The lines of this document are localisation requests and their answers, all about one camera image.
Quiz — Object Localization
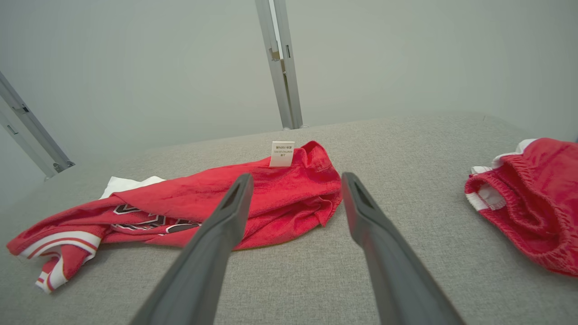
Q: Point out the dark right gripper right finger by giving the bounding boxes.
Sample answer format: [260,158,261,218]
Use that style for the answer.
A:
[341,172,466,325]

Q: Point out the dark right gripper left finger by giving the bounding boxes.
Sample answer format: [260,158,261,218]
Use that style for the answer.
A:
[130,173,255,325]

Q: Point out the red jersey with number 23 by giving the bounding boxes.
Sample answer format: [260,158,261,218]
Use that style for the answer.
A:
[6,141,342,294]

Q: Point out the red shorts with white stripe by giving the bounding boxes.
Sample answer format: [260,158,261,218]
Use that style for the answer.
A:
[465,138,578,277]

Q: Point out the grey metal post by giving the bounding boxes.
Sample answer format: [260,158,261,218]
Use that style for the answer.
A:
[254,0,304,131]

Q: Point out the grey metal frame rail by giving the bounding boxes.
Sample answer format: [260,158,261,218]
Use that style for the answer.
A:
[0,70,76,179]

